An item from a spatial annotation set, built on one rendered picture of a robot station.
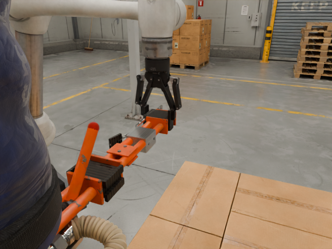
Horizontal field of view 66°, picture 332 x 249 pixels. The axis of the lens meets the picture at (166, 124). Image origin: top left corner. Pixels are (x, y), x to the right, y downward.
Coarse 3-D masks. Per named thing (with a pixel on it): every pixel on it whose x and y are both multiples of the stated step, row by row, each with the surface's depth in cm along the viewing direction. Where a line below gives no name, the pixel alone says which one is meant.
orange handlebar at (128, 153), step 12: (156, 132) 76; (120, 144) 67; (144, 144) 69; (108, 156) 62; (120, 156) 66; (132, 156) 64; (84, 192) 49; (72, 204) 46; (84, 204) 48; (72, 216) 45; (60, 228) 42
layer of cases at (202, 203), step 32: (192, 192) 155; (224, 192) 155; (256, 192) 155; (288, 192) 155; (320, 192) 155; (160, 224) 132; (192, 224) 132; (224, 224) 132; (256, 224) 132; (288, 224) 132; (320, 224) 132
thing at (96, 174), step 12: (96, 156) 58; (72, 168) 54; (96, 168) 56; (108, 168) 56; (120, 168) 55; (84, 180) 51; (96, 180) 50; (108, 180) 51; (120, 180) 56; (96, 192) 51; (108, 192) 52
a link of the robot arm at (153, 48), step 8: (144, 40) 72; (152, 40) 71; (160, 40) 71; (168, 40) 72; (144, 48) 73; (152, 48) 72; (160, 48) 72; (168, 48) 73; (144, 56) 75; (152, 56) 73; (160, 56) 72; (168, 56) 74
